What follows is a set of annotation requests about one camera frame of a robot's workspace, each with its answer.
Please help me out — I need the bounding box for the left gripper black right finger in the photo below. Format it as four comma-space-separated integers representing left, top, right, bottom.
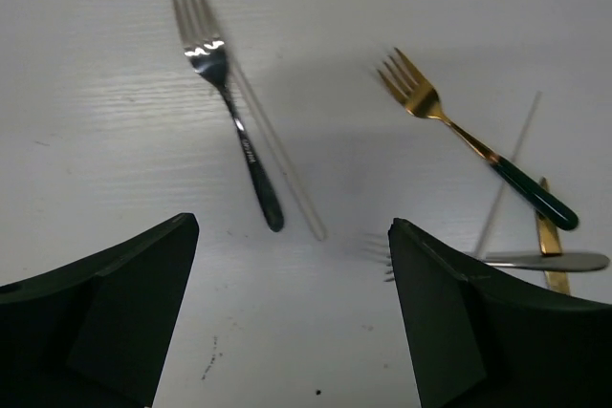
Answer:
388, 219, 611, 407

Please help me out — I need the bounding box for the silver fork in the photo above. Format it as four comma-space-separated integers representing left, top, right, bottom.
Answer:
171, 0, 285, 232
361, 233, 611, 283

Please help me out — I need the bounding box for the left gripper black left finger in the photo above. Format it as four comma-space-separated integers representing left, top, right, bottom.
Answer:
1, 213, 199, 407

